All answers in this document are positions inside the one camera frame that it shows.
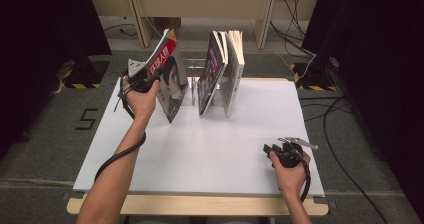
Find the light wooden table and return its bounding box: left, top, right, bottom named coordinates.
left=66, top=75, right=329, bottom=217

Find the white cable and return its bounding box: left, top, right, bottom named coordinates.
left=144, top=15, right=318, bottom=85

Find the black yellow striped stand base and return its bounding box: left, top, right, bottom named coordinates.
left=289, top=58, right=341, bottom=92
left=63, top=57, right=111, bottom=90

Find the beige wooden desk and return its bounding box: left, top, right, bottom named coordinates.
left=83, top=0, right=324, bottom=51

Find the black monitor panel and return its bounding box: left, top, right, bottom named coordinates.
left=0, top=0, right=112, bottom=160

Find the thin black strap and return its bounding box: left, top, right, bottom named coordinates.
left=113, top=83, right=130, bottom=113

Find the left hand-held gripper cable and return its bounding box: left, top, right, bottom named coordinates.
left=94, top=97, right=148, bottom=183

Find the thick white book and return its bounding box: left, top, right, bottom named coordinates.
left=221, top=29, right=246, bottom=118

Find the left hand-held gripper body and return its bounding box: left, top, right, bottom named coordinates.
left=124, top=58, right=155, bottom=93

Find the clear acrylic book rack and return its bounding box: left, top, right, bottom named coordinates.
left=181, top=57, right=238, bottom=108

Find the thin black floor cable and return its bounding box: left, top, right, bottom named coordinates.
left=100, top=23, right=138, bottom=38

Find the person's left hand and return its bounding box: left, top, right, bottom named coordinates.
left=121, top=77, right=161, bottom=122

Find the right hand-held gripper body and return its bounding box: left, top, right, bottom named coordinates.
left=276, top=136, right=319, bottom=169

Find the black curtain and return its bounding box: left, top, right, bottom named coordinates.
left=301, top=0, right=424, bottom=215

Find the person's right hand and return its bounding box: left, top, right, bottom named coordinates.
left=269, top=150, right=312, bottom=201

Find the long black floor cable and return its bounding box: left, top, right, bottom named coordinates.
left=322, top=95, right=389, bottom=224

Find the black and red magazine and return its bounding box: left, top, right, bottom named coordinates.
left=146, top=28, right=189, bottom=124

